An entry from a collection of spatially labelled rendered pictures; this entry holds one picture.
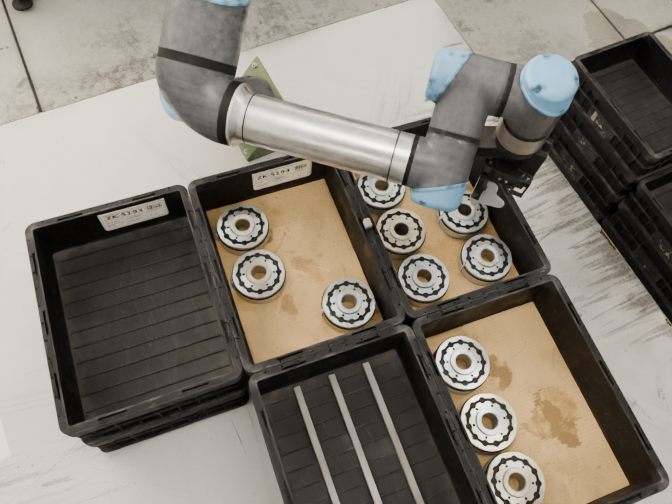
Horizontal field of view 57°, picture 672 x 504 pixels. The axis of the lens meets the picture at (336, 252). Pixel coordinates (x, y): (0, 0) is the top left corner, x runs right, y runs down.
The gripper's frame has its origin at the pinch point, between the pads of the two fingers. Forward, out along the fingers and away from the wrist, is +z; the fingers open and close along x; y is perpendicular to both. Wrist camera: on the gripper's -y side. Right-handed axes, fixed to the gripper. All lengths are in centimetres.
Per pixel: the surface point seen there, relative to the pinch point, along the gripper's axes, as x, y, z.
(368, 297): -24.7, -10.0, 11.5
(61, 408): -66, -46, 0
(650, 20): 179, 45, 122
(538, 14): 158, -2, 119
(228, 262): -29, -38, 14
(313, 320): -32.8, -17.8, 13.5
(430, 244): -7.4, -3.4, 16.4
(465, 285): -12.7, 6.3, 15.9
